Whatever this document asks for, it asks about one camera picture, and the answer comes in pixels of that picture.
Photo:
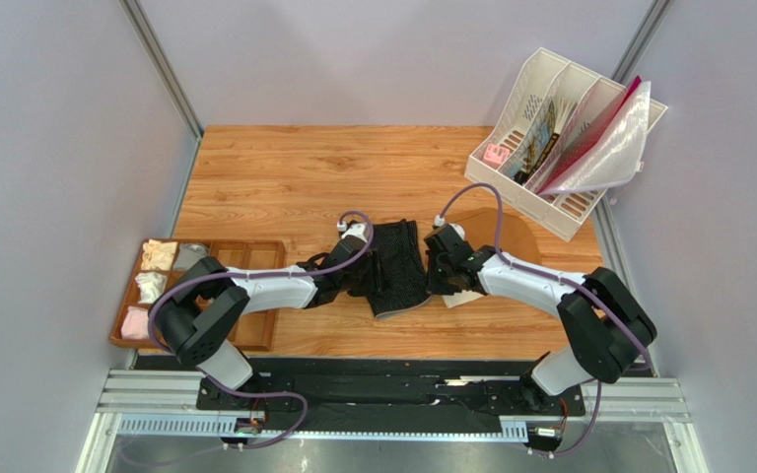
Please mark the aluminium rail frame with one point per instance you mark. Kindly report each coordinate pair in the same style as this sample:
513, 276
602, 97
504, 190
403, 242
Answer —
638, 424

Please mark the aluminium corner post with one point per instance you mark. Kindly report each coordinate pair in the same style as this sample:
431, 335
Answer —
142, 26
641, 40

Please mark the cream rolled underwear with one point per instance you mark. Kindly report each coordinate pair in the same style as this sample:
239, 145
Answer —
158, 255

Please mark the white plastic file rack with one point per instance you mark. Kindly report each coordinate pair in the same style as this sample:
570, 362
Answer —
543, 75

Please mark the wooden compartment tray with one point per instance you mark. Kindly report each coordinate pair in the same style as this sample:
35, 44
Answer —
253, 255

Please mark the pink rolled underwear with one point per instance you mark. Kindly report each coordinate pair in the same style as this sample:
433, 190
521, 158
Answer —
135, 324

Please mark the left aluminium corner post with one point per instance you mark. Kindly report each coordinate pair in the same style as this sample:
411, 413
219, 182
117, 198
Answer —
142, 26

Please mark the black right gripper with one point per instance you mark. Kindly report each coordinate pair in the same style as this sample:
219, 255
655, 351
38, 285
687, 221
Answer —
436, 263

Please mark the white rolled underwear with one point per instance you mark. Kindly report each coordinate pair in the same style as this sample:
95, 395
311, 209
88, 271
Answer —
150, 285

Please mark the red plastic folder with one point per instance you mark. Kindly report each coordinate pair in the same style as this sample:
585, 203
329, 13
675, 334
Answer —
599, 100

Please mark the right aluminium corner post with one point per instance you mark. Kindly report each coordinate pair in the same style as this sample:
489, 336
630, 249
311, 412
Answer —
641, 40

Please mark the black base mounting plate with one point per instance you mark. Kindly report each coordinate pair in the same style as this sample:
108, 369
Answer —
389, 396

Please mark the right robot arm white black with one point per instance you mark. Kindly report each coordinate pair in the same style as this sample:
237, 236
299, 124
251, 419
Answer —
606, 327

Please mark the grey rolled underwear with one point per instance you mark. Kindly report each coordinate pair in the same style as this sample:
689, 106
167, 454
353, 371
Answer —
188, 254

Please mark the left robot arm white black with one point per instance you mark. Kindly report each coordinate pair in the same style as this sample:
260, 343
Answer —
193, 319

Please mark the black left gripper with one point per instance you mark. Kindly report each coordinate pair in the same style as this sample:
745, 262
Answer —
374, 283

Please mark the orange ribbed underwear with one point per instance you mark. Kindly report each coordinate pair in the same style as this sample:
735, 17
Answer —
517, 239

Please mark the black striped underwear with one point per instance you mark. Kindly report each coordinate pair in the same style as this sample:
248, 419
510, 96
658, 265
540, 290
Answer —
403, 275

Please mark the pink sticky note pad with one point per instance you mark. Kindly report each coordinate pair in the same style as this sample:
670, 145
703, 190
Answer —
495, 155

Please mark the clear bubble plastic folder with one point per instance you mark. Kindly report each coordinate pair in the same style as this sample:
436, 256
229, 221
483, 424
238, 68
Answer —
609, 153

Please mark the illustrated booklet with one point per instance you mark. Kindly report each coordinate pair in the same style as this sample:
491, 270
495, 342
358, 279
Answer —
545, 129

